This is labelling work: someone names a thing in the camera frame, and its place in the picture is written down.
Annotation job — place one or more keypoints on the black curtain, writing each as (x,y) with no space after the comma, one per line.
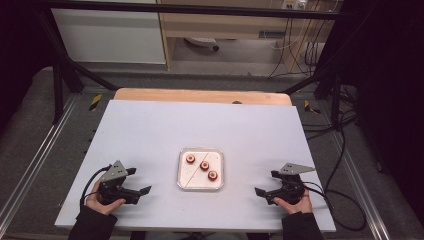
(390,83)
(20,50)

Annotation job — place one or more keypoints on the white table cover board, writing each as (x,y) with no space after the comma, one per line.
(186,126)

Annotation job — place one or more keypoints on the thin wooden skewer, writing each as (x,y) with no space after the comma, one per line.
(196,171)

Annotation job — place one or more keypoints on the aluminium floor rail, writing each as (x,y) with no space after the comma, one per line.
(361,186)
(40,156)

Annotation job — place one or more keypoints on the person's left hand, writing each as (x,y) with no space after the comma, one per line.
(104,208)

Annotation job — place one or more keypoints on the white chair base with caster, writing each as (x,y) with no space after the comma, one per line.
(201,41)

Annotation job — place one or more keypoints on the person's right hand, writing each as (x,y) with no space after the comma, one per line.
(296,207)

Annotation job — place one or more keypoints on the white power strip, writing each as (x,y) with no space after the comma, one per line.
(293,4)

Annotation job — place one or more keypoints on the white cabinet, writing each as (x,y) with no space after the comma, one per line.
(110,36)

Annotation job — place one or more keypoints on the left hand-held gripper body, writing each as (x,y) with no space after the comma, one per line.
(115,186)

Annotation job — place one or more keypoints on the wooden table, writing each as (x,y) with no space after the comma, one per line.
(186,95)

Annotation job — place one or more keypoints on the light wooden desk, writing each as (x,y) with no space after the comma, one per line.
(216,25)

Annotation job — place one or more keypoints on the black metal stand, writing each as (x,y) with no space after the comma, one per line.
(336,100)
(58,90)

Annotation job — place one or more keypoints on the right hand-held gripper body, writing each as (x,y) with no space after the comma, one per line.
(289,186)

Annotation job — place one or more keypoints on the black horizontal frame bar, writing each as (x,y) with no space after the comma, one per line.
(186,9)

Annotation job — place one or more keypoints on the yellow black tape marker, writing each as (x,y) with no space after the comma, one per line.
(310,107)
(95,102)

